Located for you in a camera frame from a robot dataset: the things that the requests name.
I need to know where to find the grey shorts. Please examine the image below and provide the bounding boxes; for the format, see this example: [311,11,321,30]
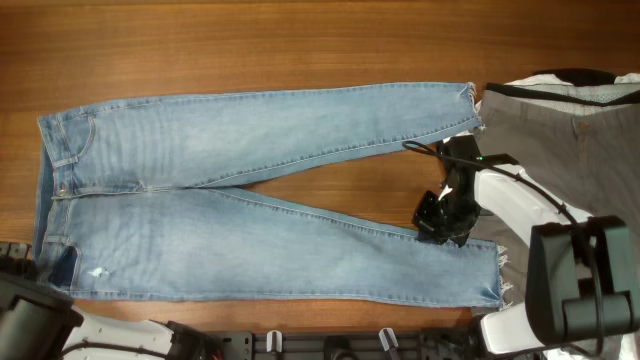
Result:
[469,88,640,360]

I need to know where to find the black base rail with clips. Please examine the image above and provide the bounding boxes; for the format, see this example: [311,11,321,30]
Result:
[212,328,496,360]

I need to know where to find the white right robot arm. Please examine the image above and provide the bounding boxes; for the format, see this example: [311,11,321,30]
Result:
[413,161,639,359]

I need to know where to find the light blue denim jeans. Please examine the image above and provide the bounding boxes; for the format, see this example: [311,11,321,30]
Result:
[33,82,501,308]

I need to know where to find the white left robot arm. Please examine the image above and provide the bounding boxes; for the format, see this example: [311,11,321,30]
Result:
[1,242,224,360]

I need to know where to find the black and grey mesh garment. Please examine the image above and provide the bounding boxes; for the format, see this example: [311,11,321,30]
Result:
[486,68,639,115]

